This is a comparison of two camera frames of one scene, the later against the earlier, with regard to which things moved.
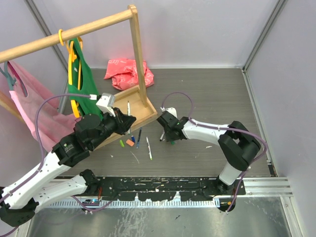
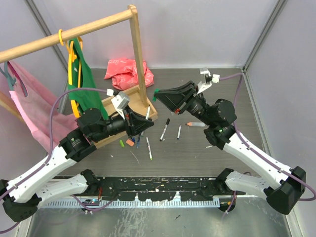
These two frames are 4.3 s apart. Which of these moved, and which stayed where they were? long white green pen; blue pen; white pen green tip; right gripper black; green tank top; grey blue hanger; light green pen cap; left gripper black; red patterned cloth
Moved: right gripper black; left gripper black; long white green pen
Stayed: grey blue hanger; blue pen; white pen green tip; light green pen cap; green tank top; red patterned cloth
